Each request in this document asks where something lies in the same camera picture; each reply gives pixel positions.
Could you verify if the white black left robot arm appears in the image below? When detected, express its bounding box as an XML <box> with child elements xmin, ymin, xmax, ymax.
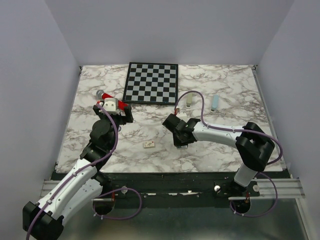
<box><xmin>22</xmin><ymin>102</ymin><xmax>134</xmax><ymax>240</ymax></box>

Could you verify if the aluminium rail left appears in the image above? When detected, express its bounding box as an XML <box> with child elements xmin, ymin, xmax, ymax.
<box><xmin>37</xmin><ymin>179</ymin><xmax>115</xmax><ymax>205</ymax></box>

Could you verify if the small staple box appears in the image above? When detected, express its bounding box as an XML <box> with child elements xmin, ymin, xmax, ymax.
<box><xmin>143</xmin><ymin>140</ymin><xmax>155</xmax><ymax>149</ymax></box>

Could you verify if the pale green stapler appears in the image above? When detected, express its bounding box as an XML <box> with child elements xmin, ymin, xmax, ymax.
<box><xmin>186</xmin><ymin>92</ymin><xmax>193</xmax><ymax>108</ymax></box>

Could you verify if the light blue stapler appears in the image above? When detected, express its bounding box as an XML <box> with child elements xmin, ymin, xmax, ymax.
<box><xmin>210</xmin><ymin>94</ymin><xmax>219</xmax><ymax>112</ymax></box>

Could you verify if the black white chessboard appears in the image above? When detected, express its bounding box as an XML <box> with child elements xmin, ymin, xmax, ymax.
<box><xmin>122</xmin><ymin>62</ymin><xmax>179</xmax><ymax>106</ymax></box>

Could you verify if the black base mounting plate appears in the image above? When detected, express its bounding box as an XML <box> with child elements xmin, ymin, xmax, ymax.
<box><xmin>49</xmin><ymin>171</ymin><xmax>278</xmax><ymax>208</ymax></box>

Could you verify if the red glitter toy microphone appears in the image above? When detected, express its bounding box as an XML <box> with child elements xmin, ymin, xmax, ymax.
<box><xmin>96</xmin><ymin>89</ymin><xmax>129</xmax><ymax>112</ymax></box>

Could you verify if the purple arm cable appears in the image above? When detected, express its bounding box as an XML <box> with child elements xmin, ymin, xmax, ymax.
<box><xmin>24</xmin><ymin>103</ymin><xmax>142</xmax><ymax>240</ymax></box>
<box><xmin>173</xmin><ymin>91</ymin><xmax>285</xmax><ymax>218</ymax></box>

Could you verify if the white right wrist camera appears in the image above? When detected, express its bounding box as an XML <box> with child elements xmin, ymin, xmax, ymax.
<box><xmin>174</xmin><ymin>107</ymin><xmax>188</xmax><ymax>122</ymax></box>

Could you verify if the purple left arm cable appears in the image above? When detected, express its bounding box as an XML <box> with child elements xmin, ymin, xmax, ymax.
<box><xmin>24</xmin><ymin>103</ymin><xmax>142</xmax><ymax>240</ymax></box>

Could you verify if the grey staple strip tray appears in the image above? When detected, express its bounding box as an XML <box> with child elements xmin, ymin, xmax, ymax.
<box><xmin>176</xmin><ymin>145</ymin><xmax>188</xmax><ymax>150</ymax></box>

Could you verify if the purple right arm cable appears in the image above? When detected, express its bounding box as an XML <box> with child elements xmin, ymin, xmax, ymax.
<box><xmin>173</xmin><ymin>91</ymin><xmax>285</xmax><ymax>218</ymax></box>

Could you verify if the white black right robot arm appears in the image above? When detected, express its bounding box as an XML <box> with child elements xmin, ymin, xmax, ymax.
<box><xmin>162</xmin><ymin>113</ymin><xmax>275</xmax><ymax>196</ymax></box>

